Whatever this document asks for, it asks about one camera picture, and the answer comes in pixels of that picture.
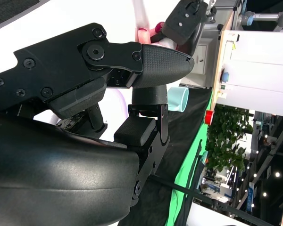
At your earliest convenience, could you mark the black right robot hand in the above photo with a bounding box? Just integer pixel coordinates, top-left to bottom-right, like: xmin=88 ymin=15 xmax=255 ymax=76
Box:
xmin=0 ymin=23 xmax=195 ymax=226

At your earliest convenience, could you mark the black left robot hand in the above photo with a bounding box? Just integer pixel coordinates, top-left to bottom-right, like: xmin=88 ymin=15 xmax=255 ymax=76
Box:
xmin=150 ymin=2 xmax=215 ymax=52

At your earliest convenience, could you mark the pink plush beaver doll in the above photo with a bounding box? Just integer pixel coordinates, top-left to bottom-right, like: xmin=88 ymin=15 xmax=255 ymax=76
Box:
xmin=137 ymin=21 xmax=180 ymax=51

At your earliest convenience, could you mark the teal plastic mug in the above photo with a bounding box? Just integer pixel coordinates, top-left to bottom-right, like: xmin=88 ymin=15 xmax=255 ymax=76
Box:
xmin=167 ymin=86 xmax=190 ymax=113

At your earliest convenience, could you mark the white box with wooden edge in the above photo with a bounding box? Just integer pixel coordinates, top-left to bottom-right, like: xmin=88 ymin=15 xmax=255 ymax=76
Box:
xmin=212 ymin=29 xmax=283 ymax=116

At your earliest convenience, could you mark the red button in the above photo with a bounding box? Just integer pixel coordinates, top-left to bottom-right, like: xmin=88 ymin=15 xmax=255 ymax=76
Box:
xmin=205 ymin=110 xmax=215 ymax=125

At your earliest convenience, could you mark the black cloth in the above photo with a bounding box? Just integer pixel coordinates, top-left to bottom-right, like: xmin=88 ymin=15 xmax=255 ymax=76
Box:
xmin=117 ymin=88 xmax=214 ymax=226

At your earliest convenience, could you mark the green leafy plant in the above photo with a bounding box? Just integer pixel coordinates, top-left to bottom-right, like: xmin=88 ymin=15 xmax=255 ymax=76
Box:
xmin=206 ymin=105 xmax=254 ymax=175

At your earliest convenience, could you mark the green cloth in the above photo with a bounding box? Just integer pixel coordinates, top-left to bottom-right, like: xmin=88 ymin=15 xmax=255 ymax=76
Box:
xmin=165 ymin=91 xmax=215 ymax=226

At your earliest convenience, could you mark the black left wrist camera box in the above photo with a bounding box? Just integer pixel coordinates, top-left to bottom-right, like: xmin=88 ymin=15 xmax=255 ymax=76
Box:
xmin=162 ymin=0 xmax=205 ymax=46

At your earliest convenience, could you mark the white cabinet with handle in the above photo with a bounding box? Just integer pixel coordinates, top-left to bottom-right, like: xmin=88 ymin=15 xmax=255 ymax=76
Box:
xmin=179 ymin=23 xmax=220 ymax=89

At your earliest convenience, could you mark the thick black cable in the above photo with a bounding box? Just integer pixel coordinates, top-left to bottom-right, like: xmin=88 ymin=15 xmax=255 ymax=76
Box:
xmin=150 ymin=175 xmax=283 ymax=226

